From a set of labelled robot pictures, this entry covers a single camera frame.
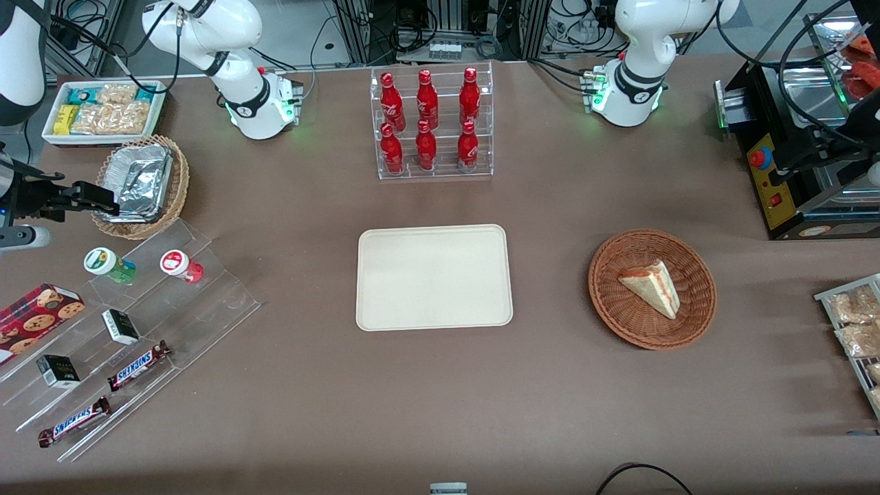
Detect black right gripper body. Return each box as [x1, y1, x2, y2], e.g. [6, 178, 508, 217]
[12, 175, 71, 223]

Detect green gum bottle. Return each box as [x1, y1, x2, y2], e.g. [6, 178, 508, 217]
[84, 247, 137, 285]

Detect aluminium foil tray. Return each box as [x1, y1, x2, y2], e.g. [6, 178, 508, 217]
[93, 143, 174, 223]

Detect red gum bottle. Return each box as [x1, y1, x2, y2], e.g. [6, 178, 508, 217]
[159, 250, 205, 284]

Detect beige plastic tray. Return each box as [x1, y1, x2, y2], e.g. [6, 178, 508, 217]
[355, 224, 514, 332]

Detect black sealing machine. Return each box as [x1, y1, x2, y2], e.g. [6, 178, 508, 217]
[715, 14, 880, 241]

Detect white snack bin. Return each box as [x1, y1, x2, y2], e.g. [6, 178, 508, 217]
[41, 80, 168, 146]

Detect large peanut snack bag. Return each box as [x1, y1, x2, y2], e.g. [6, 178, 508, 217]
[71, 101, 153, 135]

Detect light wicker basket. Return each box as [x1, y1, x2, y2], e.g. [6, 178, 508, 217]
[91, 135, 190, 241]

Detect small peanut snack bag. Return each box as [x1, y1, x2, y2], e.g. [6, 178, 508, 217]
[96, 83, 140, 106]

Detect red cookie box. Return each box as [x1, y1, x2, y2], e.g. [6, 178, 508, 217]
[0, 283, 86, 365]

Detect small black box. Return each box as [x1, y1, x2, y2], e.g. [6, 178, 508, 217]
[102, 309, 141, 346]
[36, 354, 81, 390]

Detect clear nut snack bag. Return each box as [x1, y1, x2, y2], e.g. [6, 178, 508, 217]
[835, 322, 880, 359]
[828, 285, 880, 324]

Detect clear acrylic stepped display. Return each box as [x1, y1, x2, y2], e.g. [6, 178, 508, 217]
[0, 219, 262, 463]

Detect snickers bar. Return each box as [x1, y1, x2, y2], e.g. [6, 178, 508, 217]
[107, 340, 173, 393]
[38, 396, 112, 448]

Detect triangular wrapped sandwich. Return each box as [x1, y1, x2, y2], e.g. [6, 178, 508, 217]
[617, 259, 681, 320]

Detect brown round wicker basket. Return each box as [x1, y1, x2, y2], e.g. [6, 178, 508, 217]
[588, 229, 718, 351]

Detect red cola bottle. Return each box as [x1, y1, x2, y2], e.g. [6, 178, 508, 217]
[459, 67, 481, 127]
[380, 122, 405, 175]
[457, 120, 480, 173]
[415, 120, 438, 172]
[416, 69, 439, 131]
[380, 72, 406, 132]

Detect clear acrylic bottle rack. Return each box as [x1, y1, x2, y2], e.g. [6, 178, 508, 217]
[370, 60, 494, 181]

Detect grey wire tray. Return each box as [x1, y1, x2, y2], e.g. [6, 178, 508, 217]
[814, 274, 880, 421]

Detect black cable loop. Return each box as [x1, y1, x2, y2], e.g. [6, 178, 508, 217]
[595, 463, 694, 495]

